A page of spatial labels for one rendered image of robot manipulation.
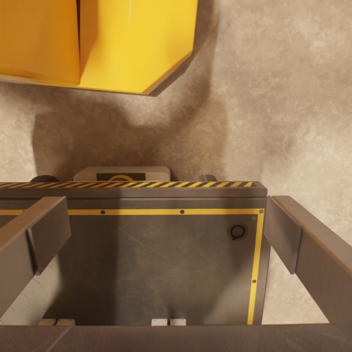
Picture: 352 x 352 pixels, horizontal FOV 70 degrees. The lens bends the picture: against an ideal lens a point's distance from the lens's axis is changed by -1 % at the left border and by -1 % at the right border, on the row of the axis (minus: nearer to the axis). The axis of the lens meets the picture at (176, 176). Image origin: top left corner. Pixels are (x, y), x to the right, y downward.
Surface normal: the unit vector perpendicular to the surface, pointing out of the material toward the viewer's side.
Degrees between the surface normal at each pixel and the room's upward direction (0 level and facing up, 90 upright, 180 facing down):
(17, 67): 74
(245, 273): 0
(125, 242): 0
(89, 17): 22
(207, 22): 0
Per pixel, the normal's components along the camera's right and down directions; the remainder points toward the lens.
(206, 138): 0.00, 0.28
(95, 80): 0.37, 0.29
